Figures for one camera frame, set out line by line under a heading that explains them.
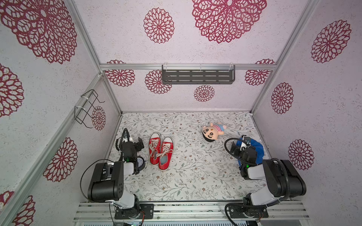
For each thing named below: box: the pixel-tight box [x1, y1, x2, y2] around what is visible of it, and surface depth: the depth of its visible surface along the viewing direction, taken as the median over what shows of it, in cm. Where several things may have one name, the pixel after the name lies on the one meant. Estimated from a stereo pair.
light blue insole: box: [160, 155, 168, 165], surface depth 89 cm
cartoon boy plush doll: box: [202, 121, 227, 143], surface depth 101 cm
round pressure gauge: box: [136, 154, 147, 171], surface depth 91 cm
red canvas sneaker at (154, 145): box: [148, 132, 162, 166], surface depth 94 cm
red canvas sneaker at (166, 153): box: [156, 136, 174, 171], surface depth 93 cm
